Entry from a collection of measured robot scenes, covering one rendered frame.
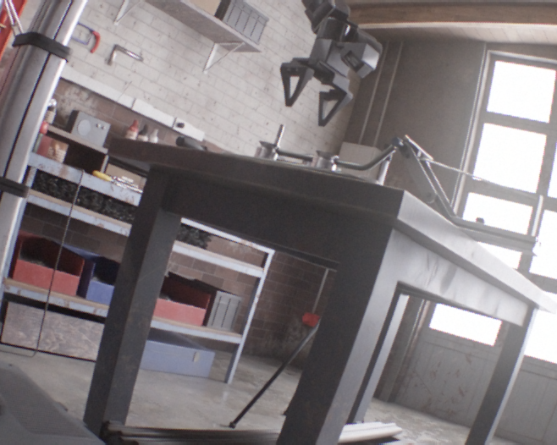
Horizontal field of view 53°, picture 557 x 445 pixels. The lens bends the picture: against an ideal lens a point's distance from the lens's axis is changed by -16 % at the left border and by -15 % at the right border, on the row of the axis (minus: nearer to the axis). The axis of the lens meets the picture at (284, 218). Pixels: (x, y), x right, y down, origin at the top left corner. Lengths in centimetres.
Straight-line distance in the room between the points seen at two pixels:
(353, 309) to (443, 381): 343
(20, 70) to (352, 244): 67
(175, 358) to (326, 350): 225
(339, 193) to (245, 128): 332
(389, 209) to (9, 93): 68
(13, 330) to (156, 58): 191
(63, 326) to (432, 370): 272
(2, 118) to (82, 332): 187
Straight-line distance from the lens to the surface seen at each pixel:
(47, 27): 114
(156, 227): 145
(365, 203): 99
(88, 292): 279
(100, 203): 270
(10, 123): 110
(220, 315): 339
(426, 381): 454
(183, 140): 132
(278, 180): 110
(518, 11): 435
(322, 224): 117
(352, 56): 114
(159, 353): 321
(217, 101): 411
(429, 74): 505
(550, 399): 425
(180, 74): 389
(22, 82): 111
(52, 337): 277
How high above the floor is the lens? 72
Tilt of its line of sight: 4 degrees up
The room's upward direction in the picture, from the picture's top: 18 degrees clockwise
